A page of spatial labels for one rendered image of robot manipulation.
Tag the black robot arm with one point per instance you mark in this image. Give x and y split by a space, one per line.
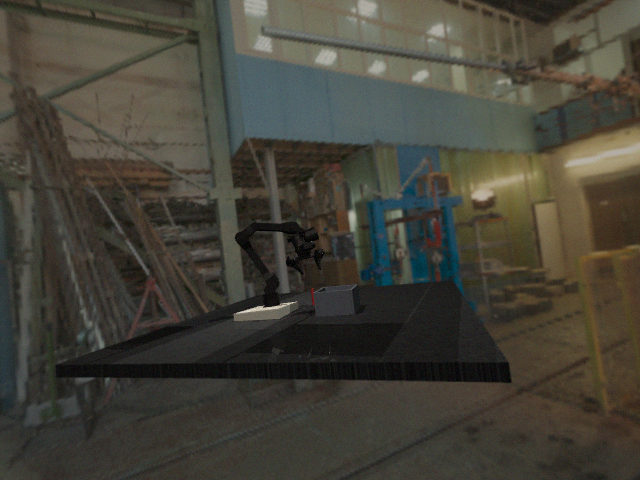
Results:
271 297

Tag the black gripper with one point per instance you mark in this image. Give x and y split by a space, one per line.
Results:
293 260

